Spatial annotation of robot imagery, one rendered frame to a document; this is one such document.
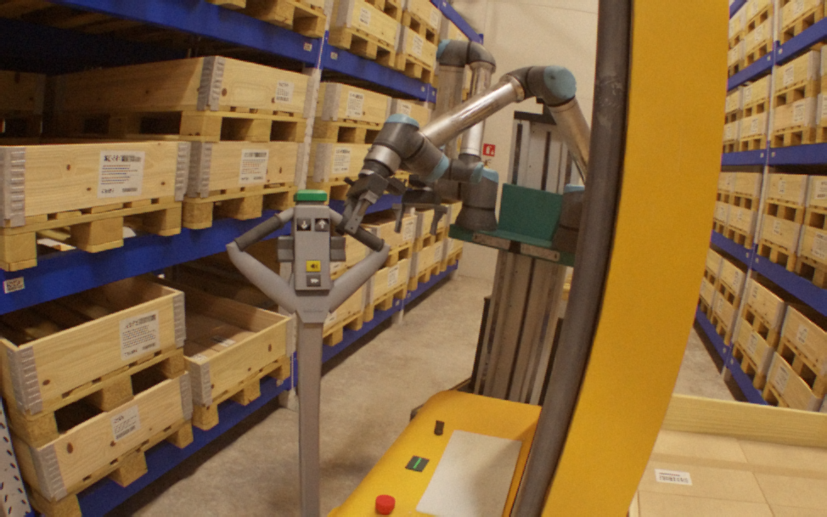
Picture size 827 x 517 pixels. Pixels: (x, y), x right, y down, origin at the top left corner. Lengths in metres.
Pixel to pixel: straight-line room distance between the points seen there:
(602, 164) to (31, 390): 1.55
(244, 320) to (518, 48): 4.93
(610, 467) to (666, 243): 0.33
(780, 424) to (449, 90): 1.86
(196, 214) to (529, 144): 1.49
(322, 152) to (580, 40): 4.51
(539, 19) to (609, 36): 6.15
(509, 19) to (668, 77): 6.23
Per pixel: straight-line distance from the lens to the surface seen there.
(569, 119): 1.84
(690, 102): 0.68
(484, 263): 6.77
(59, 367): 1.69
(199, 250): 2.18
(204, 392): 2.30
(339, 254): 1.33
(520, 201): 2.43
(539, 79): 1.80
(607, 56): 0.68
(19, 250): 1.54
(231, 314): 3.07
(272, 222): 1.29
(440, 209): 1.90
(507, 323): 2.62
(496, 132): 6.64
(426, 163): 1.47
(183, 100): 2.13
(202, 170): 2.04
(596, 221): 0.67
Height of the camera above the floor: 1.57
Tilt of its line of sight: 12 degrees down
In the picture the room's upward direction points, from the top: 7 degrees clockwise
